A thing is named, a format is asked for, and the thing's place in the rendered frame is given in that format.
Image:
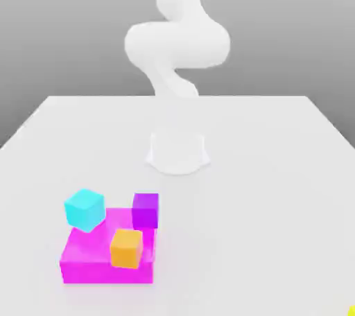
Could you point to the small purple cube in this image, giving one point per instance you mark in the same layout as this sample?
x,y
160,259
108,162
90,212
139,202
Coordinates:
x,y
145,212

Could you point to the large magenta box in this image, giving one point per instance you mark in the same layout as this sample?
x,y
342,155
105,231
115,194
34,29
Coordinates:
x,y
88,266

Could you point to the small orange cube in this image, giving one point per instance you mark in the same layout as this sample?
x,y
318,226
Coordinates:
x,y
126,249

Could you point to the small cyan cube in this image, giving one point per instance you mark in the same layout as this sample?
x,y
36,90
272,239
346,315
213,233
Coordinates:
x,y
84,210

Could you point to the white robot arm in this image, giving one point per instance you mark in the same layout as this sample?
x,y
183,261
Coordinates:
x,y
177,41

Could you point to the small yellow cube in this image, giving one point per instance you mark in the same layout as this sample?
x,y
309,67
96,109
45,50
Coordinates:
x,y
352,311

